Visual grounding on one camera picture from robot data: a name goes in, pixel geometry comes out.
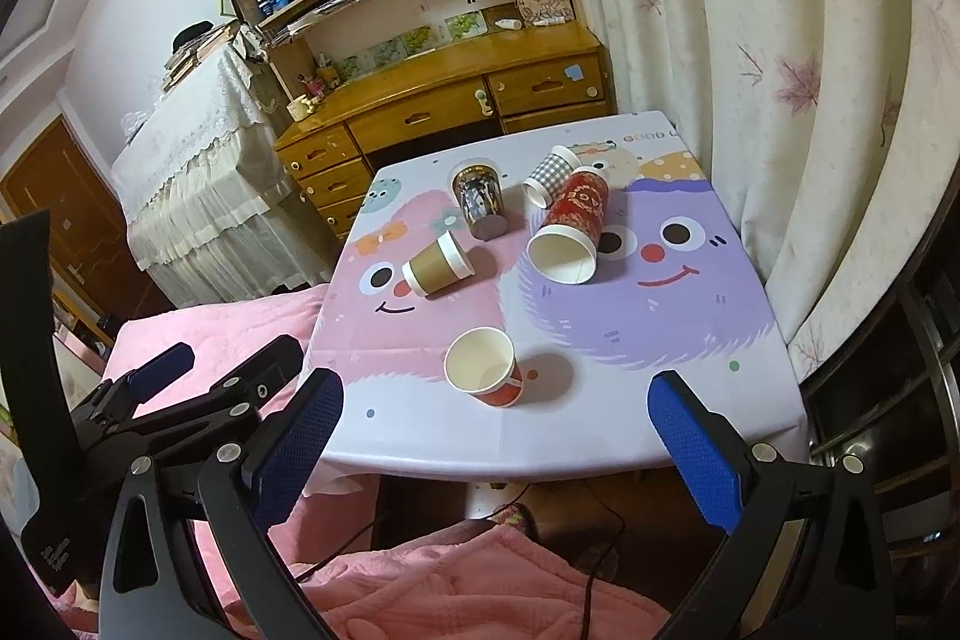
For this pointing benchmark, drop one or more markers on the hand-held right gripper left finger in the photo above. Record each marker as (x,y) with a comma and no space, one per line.
(300,441)

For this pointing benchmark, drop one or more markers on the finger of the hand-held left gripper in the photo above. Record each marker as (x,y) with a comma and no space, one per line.
(161,366)
(259,370)

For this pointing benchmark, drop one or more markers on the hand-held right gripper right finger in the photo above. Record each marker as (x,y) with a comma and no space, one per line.
(697,452)

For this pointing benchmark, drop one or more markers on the small red paper cup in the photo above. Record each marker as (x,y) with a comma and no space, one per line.
(474,361)

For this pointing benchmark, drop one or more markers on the brown paper cup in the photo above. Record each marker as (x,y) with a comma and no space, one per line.
(431,271)

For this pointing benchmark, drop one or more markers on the large red patterned paper cup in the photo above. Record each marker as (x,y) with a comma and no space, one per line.
(579,206)

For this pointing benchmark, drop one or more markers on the dark patterned paper cup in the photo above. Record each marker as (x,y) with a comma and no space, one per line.
(480,199)

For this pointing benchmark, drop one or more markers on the grey checkered paper cup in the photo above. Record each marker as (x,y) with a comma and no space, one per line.
(553,171)

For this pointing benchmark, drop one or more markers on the cartoon monster tablecloth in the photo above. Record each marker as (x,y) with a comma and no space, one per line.
(637,385)

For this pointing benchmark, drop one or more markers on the brown wooden door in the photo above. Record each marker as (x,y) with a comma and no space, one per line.
(67,183)

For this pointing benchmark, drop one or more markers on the white table leg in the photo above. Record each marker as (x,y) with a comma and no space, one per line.
(486,497)

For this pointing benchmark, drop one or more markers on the pink quilted blanket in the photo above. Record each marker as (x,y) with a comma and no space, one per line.
(450,580)

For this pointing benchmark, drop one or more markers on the white lace covered furniture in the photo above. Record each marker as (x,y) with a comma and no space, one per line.
(195,160)

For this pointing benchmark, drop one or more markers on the wooden desk with drawers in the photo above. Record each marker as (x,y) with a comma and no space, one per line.
(420,117)

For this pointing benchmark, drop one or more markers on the stack of books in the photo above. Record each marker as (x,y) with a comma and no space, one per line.
(199,57)

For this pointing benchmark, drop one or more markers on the printed tote bag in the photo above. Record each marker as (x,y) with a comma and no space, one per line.
(541,3)

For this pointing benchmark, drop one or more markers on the dark metal frame rack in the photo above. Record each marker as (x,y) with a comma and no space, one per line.
(930,340)

